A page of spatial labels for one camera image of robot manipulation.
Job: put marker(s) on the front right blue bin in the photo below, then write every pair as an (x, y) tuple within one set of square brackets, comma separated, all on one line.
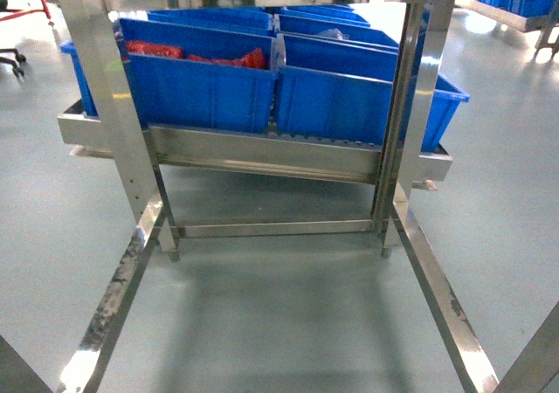
[(332, 90)]

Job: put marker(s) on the black office chair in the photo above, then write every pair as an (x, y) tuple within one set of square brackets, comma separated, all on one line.
[(18, 57)]

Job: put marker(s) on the front left blue bin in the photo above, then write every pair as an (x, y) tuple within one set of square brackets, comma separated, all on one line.
[(196, 94)]

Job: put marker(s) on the red metal table frame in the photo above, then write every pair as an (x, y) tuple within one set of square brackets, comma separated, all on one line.
[(8, 14)]

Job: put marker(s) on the stainless steel rack frame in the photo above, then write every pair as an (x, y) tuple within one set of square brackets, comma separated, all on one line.
[(391, 168)]

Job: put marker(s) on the red plastic bag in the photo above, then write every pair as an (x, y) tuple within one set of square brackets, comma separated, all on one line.
[(254, 59)]

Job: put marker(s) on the blue bin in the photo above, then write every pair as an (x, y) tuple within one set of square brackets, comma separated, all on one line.
[(196, 94), (332, 90)]

